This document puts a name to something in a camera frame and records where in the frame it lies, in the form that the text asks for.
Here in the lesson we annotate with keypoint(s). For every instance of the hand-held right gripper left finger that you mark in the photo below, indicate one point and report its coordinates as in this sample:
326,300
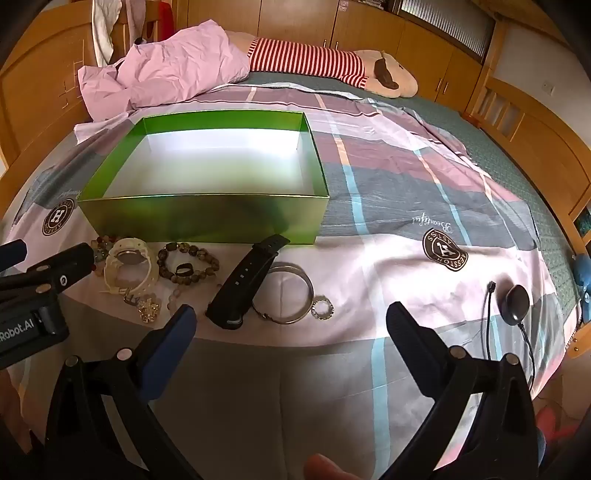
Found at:
171,344

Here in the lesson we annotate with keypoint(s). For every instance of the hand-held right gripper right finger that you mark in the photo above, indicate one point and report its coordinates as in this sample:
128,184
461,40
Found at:
408,339

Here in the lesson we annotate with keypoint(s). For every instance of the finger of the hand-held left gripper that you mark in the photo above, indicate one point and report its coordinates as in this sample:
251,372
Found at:
69,267
13,250

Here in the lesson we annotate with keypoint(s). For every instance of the white wrist watch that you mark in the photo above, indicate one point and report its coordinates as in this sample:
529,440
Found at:
127,265

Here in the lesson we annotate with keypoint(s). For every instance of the black smart band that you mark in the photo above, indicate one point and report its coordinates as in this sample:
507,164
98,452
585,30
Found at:
247,284

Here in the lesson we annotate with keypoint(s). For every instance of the silver bangle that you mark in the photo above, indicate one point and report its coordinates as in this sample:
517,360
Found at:
302,281

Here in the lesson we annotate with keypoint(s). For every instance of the green cardboard box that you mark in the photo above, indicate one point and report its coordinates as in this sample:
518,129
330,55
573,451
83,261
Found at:
207,180

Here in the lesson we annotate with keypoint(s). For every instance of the person's right hand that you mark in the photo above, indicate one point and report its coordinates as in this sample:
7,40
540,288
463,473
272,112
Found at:
325,468

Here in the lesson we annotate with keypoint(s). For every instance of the printed plaid bed sheet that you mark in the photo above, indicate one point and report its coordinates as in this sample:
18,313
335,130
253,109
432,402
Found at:
415,207

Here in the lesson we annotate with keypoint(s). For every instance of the wooden headboard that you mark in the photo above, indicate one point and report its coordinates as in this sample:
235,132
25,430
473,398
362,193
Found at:
37,92

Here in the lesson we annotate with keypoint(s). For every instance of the blue toy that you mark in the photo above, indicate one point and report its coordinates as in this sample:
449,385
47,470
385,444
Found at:
582,284

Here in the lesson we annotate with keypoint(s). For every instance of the pink quilt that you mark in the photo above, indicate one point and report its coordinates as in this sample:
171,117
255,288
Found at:
175,60

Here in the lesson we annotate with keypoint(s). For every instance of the teal mattress cover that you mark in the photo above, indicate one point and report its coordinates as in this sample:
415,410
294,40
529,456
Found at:
461,106

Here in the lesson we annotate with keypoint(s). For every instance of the white hanging garment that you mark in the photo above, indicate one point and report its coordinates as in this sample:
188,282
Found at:
104,27

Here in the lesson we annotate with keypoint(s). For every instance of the wooden footboard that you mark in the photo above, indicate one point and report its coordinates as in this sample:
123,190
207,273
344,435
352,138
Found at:
535,134

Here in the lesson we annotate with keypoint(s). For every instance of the pink hanging garment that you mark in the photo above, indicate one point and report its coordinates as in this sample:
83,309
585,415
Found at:
135,21

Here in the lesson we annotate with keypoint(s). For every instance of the red hanging garment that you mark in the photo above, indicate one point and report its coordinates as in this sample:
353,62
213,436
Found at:
165,18

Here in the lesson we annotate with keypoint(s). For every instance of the striped plush toy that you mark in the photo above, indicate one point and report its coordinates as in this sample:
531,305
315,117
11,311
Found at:
323,62

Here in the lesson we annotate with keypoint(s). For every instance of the window with blinds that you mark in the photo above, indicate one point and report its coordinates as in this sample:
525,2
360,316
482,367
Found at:
448,25

